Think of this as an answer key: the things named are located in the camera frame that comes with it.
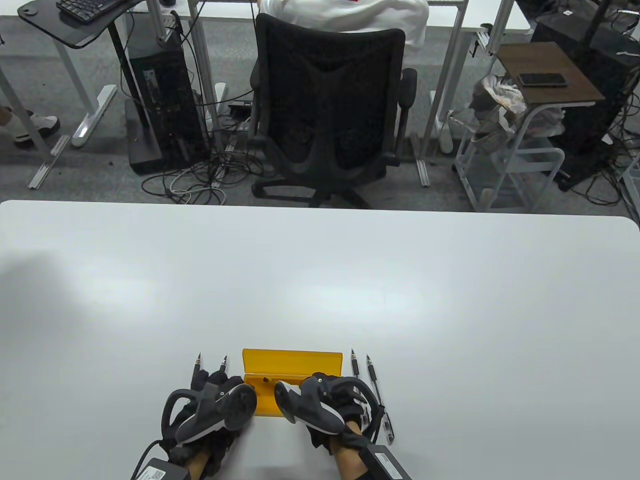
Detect person's right hand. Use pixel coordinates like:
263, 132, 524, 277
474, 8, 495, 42
305, 372, 386, 456

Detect person's left hand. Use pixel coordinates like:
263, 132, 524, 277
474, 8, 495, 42
162, 369, 258, 478

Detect yellow pen case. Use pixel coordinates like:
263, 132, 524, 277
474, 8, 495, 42
242, 348, 344, 417

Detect person's left forearm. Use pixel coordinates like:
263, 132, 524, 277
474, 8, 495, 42
187, 447, 213, 480

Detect person's right forearm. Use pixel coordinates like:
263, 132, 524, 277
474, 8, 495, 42
332, 420, 366, 480

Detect grey left hand controller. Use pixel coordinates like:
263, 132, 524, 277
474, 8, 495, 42
161, 382, 258, 445

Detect black right wrist box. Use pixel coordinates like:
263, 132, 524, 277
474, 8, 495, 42
360, 444, 413, 480

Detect black wrist box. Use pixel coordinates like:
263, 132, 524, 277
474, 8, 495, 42
131, 442, 193, 480
360, 444, 413, 480

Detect black left wrist box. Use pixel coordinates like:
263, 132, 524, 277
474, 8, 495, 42
131, 442, 193, 480

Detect white rolling cart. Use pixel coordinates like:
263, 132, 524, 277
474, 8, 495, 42
452, 107, 566, 213

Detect black computer tower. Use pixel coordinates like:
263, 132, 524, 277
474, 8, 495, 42
127, 37, 211, 163

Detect white desk with T-foot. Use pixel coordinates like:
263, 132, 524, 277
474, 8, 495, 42
0, 14, 118, 190

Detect black mesh office chair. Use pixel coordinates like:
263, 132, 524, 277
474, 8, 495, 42
249, 12, 419, 210

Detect crumpled plastic bag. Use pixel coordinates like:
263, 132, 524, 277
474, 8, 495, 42
469, 74, 566, 146

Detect black smartphone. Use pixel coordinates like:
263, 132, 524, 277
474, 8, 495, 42
517, 73, 568, 88

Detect brown top side table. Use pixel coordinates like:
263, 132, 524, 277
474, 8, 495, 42
497, 41, 607, 151

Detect black standing desk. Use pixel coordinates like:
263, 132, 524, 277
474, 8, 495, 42
17, 0, 163, 175

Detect black keyboard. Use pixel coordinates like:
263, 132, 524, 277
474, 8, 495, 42
56, 0, 128, 25

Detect black equipment case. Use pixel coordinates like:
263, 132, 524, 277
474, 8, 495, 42
530, 10, 640, 191

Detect tangle of floor cables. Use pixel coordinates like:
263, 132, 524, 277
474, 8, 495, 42
141, 150, 278, 206

